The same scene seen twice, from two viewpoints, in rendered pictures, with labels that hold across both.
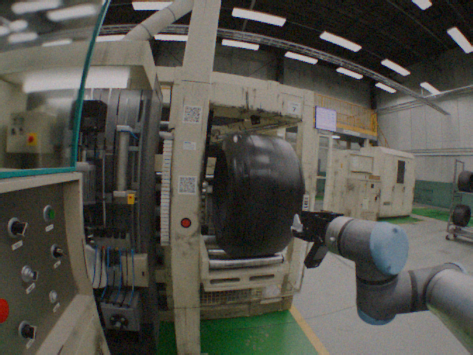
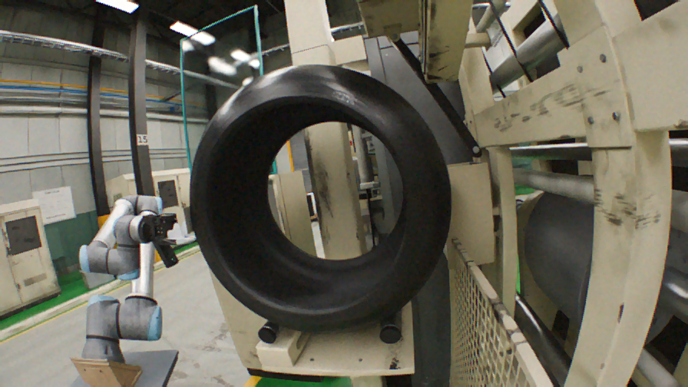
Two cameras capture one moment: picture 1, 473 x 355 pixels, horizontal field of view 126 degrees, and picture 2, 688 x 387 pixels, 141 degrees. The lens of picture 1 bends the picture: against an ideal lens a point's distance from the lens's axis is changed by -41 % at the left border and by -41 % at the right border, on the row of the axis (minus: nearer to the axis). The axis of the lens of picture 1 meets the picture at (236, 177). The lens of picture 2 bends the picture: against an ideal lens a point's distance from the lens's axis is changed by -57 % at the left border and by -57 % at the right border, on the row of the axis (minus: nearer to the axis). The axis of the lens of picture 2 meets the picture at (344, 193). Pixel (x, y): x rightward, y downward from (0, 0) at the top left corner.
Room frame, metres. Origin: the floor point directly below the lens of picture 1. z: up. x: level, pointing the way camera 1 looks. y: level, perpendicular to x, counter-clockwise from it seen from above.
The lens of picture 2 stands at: (1.32, -0.61, 1.25)
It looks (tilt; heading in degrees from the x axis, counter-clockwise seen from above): 5 degrees down; 117
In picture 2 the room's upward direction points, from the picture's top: 9 degrees counter-clockwise
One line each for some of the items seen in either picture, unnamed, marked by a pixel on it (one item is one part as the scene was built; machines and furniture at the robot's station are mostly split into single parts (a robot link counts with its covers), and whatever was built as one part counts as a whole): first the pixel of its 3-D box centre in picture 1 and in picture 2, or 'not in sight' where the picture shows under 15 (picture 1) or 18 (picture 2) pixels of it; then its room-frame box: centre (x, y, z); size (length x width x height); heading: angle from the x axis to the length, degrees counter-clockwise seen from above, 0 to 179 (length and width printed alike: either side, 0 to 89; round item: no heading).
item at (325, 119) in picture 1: (326, 119); not in sight; (4.55, -2.03, 2.60); 0.60 x 0.05 x 0.55; 101
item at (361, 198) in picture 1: (361, 202); not in sight; (4.77, -3.36, 0.62); 0.91 x 0.58 x 1.25; 101
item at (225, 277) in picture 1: (243, 274); (297, 320); (0.83, -0.06, 0.83); 0.36 x 0.09 x 0.06; 105
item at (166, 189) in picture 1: (167, 190); not in sight; (0.83, 0.29, 1.19); 0.05 x 0.04 x 0.48; 15
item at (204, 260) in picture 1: (201, 250); not in sight; (0.92, 0.14, 0.90); 0.40 x 0.03 x 0.10; 15
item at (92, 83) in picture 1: (72, 84); not in sight; (0.75, 0.82, 1.66); 0.60 x 0.03 x 0.03; 105
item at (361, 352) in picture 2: (235, 267); (346, 331); (0.96, -0.03, 0.80); 0.37 x 0.36 x 0.02; 15
